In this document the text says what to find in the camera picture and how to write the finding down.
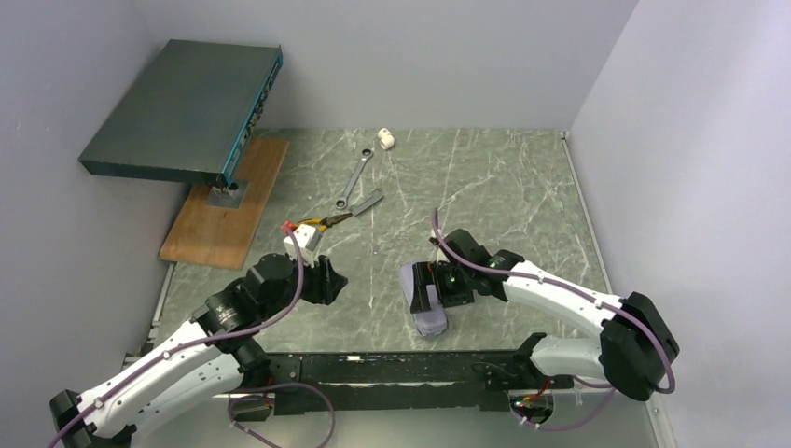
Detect grey flat metal piece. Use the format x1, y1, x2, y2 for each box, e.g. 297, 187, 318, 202
349, 189, 384, 217

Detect grey metal stand bracket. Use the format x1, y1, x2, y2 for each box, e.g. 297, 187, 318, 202
206, 180, 249, 209

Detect white plastic pipe fitting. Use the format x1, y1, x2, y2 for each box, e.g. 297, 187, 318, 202
377, 128, 396, 151

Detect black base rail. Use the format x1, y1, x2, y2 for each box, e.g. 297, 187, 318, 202
235, 350, 574, 416

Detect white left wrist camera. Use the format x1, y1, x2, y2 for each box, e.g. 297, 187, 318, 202
283, 224, 323, 265

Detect yellow handled pliers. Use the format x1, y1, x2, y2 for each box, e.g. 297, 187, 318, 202
295, 213, 353, 232

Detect wooden board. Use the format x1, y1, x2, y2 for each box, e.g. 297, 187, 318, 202
159, 137, 289, 270

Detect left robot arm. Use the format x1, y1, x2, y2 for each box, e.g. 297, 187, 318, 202
49, 254, 348, 447

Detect silver combination wrench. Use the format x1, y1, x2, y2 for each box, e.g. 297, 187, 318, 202
335, 148, 374, 210

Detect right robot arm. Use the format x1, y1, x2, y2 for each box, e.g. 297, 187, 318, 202
399, 229, 680, 401

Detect dark teal network switch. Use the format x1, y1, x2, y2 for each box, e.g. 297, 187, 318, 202
78, 39, 284, 189

